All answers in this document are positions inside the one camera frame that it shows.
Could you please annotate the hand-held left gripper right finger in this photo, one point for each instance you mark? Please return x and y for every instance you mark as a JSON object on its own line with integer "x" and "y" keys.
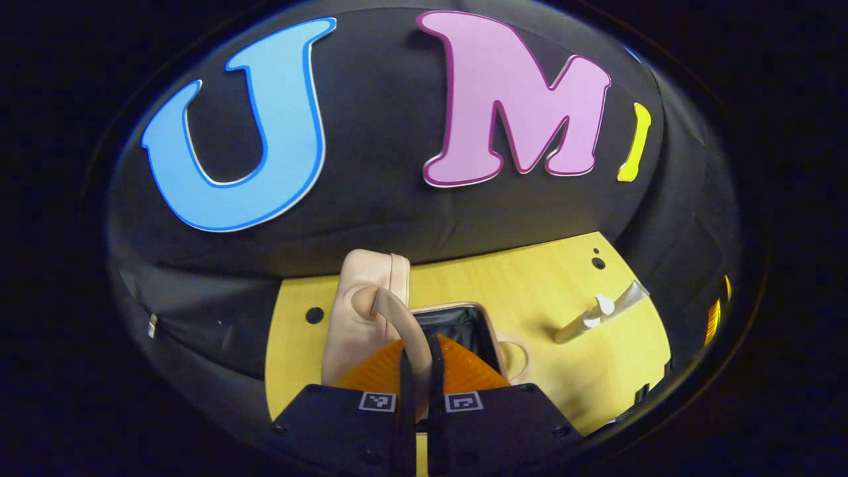
{"x": 503, "y": 430}

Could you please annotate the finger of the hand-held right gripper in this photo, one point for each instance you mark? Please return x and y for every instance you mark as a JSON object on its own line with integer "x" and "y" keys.
{"x": 728, "y": 286}
{"x": 713, "y": 321}

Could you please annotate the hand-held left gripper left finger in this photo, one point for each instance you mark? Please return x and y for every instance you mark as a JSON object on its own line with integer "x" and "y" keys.
{"x": 331, "y": 430}

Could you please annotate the white squeeze tube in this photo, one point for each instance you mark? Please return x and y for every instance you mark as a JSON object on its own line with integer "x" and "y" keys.
{"x": 629, "y": 297}

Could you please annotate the pink suitcase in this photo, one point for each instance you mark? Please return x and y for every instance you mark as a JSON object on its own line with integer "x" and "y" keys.
{"x": 344, "y": 331}

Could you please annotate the white pump bottle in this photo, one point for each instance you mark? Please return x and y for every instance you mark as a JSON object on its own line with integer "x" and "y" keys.
{"x": 573, "y": 329}

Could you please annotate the small white clip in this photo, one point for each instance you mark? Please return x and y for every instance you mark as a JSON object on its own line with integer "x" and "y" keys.
{"x": 153, "y": 326}

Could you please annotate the black backdrop cloth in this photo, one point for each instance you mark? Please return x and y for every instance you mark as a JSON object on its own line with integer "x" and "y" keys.
{"x": 371, "y": 165}

